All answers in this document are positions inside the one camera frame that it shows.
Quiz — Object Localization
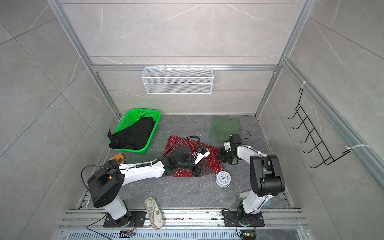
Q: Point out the black skirt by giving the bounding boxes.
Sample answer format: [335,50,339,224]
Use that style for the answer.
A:
[108,117,156,150]

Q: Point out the green skirt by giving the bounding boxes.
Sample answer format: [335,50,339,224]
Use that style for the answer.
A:
[209,116,241,141]

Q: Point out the black wall hook rack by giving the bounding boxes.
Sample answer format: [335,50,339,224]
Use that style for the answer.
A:
[287,89,352,169]

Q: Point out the orange plush toy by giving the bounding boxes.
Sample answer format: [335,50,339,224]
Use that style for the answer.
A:
[109,153,125,164]

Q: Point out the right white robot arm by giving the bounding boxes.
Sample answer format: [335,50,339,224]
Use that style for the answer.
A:
[218,134,286,227]

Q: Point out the green plastic basket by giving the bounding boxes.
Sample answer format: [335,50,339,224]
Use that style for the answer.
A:
[112,109,161,154]

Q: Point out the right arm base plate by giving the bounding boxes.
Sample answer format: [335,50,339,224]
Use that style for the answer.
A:
[221,209,265,227]

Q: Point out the white wire mesh basket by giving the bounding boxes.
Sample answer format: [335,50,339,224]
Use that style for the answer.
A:
[142,66,214,95]

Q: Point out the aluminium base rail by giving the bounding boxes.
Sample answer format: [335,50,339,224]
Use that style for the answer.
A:
[56,209,313,240]

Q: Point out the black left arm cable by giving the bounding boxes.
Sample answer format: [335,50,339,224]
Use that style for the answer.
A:
[136,135,202,167]

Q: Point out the red polka dot skirt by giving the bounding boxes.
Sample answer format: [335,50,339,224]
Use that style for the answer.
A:
[168,140,223,177]

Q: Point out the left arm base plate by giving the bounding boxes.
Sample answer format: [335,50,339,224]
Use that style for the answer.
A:
[103,211,147,228]

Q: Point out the patterned beige shoe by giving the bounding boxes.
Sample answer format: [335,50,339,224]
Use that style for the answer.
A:
[144,197,165,230]

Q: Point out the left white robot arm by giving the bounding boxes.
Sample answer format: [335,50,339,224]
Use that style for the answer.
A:
[86,145,210,221]

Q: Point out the beige small remote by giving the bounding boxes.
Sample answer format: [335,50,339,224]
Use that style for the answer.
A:
[238,191,251,201]

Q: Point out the white round clock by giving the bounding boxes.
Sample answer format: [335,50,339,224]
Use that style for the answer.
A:
[215,171,232,188]

